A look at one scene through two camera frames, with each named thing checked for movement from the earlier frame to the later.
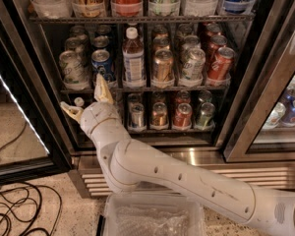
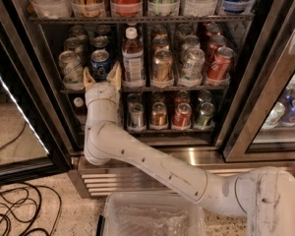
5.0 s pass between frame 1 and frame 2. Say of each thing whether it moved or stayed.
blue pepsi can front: stayed
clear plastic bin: stayed
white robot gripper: moved
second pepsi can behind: stayed
